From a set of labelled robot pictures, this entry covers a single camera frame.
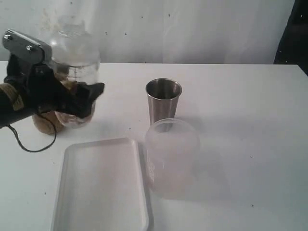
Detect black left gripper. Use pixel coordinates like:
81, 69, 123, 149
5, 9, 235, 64
2, 29, 105, 119

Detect clear shaker dome lid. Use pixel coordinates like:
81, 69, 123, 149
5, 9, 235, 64
48, 15, 101, 67

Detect clear plastic shaker cup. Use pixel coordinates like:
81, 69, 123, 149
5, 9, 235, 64
49, 60, 101, 129

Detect brown wooden cup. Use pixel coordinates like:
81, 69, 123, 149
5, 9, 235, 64
32, 111, 64, 135

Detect stainless steel cup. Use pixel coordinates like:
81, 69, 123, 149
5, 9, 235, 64
145, 78, 182, 125

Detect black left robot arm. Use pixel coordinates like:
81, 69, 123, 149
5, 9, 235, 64
0, 29, 104, 127

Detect brown scraps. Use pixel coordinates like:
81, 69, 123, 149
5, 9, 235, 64
55, 73, 95, 128

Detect white stained backdrop sheet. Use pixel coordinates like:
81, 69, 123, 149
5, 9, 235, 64
0, 0, 294, 64

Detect white plastic tray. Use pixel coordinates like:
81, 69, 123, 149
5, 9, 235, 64
51, 138, 149, 231

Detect translucent plastic measuring tub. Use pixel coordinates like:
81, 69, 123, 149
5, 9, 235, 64
144, 118, 200, 199

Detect dark object behind table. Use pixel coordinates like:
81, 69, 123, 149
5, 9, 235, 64
274, 0, 308, 74

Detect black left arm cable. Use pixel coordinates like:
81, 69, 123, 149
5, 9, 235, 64
7, 112, 58, 153

